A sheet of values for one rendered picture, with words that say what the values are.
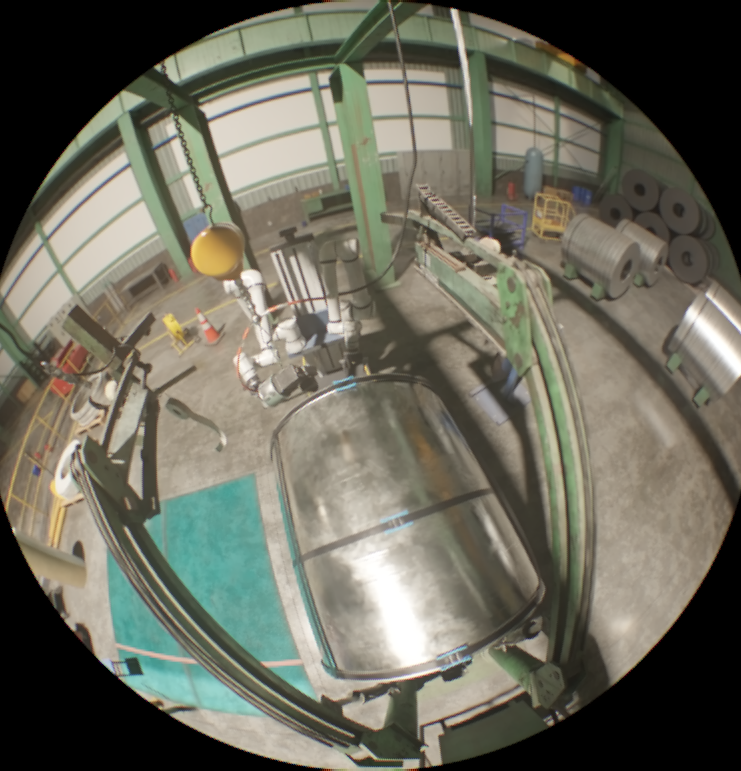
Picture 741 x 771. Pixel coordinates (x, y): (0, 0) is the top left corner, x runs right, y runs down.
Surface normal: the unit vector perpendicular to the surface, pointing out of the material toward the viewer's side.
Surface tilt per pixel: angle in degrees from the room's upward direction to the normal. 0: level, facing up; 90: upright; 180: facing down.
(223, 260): 90
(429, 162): 90
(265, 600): 0
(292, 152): 90
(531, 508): 0
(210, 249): 90
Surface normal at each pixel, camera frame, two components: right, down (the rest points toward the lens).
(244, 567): -0.15, -0.63
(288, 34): 0.32, 0.70
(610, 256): -0.94, 0.11
